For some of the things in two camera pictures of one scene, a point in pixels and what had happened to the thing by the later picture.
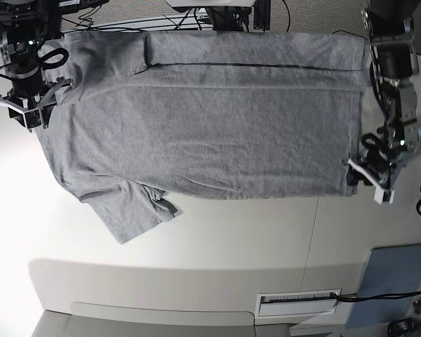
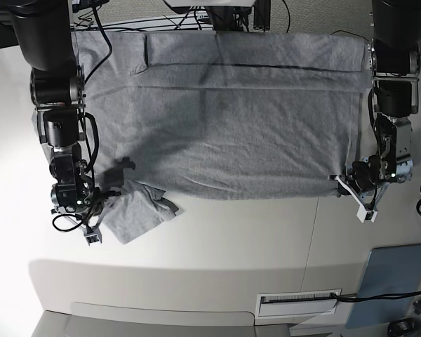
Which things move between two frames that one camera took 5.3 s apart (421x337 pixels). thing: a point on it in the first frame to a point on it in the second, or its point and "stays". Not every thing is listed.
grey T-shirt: x=205 y=116 stays
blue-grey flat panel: x=389 y=269 stays
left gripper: x=30 y=101 to x=85 y=203
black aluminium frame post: x=262 y=15 stays
